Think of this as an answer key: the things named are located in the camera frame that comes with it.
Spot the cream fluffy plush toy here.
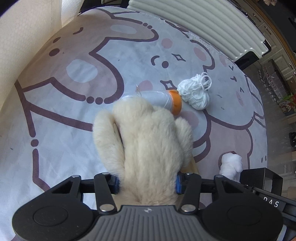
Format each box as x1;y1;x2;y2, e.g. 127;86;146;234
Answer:
93;96;193;207

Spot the oval wooden board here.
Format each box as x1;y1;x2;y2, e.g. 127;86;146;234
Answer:
181;156;199;174

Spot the white bag roll orange cap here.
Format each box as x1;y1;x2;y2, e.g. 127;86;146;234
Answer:
122;90;182;115

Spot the cartoon bear printed bedsheet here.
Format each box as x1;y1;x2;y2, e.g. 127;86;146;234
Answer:
1;6;267;240

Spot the white yarn ball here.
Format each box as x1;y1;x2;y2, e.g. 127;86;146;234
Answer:
177;72;212;110

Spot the cream ribbed suitcase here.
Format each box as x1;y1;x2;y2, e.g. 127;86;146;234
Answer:
128;1;270;61

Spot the white paper towel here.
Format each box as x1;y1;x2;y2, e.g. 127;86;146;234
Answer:
1;0;83;104

